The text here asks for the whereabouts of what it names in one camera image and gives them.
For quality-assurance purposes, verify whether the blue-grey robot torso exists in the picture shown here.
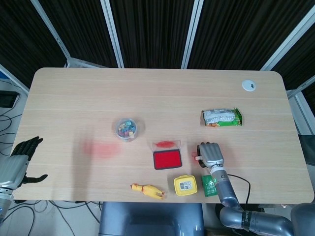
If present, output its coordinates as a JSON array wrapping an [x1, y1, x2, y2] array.
[[99, 202, 205, 236]]

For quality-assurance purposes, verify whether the clear jar of binder clips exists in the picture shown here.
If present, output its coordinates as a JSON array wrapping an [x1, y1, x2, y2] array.
[[114, 118, 138, 143]]

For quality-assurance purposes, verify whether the black box device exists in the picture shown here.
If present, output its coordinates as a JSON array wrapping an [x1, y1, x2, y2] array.
[[0, 90, 20, 109]]

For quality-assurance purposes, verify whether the white round cable grommet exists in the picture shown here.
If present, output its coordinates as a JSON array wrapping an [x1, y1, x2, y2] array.
[[241, 79, 257, 92]]

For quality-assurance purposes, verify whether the green white snack bag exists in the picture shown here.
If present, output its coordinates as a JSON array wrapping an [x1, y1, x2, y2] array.
[[201, 107, 244, 128]]

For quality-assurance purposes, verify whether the green tub with yellow lid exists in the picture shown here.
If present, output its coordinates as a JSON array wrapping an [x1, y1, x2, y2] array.
[[173, 174, 198, 197]]

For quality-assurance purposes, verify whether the yellow rubber chicken toy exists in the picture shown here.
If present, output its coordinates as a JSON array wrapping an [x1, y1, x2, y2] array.
[[130, 183, 166, 201]]

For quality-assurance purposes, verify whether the white partition frame post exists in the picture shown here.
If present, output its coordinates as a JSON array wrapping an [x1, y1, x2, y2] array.
[[182, 0, 204, 69], [260, 9, 315, 71], [100, 0, 125, 68], [31, 0, 72, 67]]

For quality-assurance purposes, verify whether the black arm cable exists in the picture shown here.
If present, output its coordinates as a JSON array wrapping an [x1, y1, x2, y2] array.
[[226, 174, 251, 205]]

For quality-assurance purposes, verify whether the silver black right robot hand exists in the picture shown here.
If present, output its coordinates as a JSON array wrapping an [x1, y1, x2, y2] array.
[[196, 142, 225, 170]]

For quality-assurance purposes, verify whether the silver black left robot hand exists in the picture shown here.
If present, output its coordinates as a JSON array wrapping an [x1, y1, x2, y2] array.
[[0, 136, 49, 190]]

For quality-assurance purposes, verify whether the dark ribbed partition panel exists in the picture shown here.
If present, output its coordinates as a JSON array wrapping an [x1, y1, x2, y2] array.
[[278, 22, 315, 91], [110, 0, 196, 69], [0, 0, 67, 91], [188, 0, 315, 71], [40, 0, 119, 68]]

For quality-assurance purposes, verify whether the small green sachet packet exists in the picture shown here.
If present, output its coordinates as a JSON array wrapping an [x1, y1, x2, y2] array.
[[201, 175, 219, 198]]

